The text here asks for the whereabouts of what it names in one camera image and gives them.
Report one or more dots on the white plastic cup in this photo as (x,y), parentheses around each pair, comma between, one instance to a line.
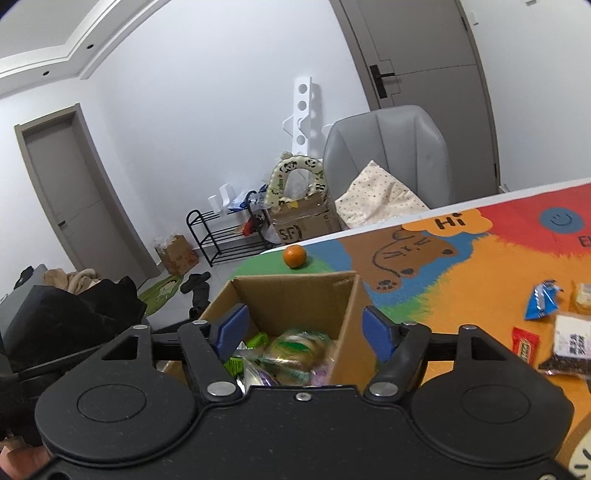
(214,203)

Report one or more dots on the red chocolate bar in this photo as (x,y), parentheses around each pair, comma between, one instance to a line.
(525,347)

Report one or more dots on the green floor rug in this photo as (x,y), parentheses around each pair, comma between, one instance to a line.
(159,293)

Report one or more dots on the black slippers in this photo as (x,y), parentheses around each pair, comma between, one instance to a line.
(196,281)

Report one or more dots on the blue cookie packet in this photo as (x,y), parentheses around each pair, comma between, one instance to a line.
(540,302)

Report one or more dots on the beige cloth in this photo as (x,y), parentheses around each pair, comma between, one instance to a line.
(78,279)

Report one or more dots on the red object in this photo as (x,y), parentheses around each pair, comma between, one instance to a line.
(251,226)

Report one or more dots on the black shoe rack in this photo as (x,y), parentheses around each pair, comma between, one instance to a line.
(226,239)

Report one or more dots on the taped cardboard box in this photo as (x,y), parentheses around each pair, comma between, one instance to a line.
(300,221)

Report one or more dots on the black white snack packet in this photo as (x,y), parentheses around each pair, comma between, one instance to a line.
(572,341)

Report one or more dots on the white perforated stand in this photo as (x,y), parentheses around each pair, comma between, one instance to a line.
(302,106)

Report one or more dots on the tangerine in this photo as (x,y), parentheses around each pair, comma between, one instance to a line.
(295,256)

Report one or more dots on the brown paper bag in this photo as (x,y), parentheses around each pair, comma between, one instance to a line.
(178,256)

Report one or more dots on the pink snack packet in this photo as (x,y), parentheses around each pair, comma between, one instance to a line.
(265,379)

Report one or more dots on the person's left hand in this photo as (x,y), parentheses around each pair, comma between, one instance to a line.
(23,458)

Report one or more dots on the dotted cream cushion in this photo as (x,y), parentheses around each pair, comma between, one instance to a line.
(378,198)

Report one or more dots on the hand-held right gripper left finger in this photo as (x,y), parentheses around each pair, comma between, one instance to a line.
(233,325)

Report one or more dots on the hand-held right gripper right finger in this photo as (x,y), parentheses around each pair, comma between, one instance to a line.
(376,332)

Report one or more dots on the grey chair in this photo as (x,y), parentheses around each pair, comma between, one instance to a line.
(392,147)

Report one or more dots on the blue white plastic bag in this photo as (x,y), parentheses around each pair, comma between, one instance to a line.
(244,201)

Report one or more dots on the orange wafer packet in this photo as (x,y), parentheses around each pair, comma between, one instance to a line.
(583,297)

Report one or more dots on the cartoon printed table mat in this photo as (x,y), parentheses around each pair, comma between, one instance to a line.
(485,277)

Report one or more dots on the panda print neck pillow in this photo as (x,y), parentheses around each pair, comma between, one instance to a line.
(277,184)

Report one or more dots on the black bag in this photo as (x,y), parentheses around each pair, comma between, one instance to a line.
(60,318)

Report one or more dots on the plain grey door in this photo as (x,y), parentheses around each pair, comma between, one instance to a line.
(78,194)

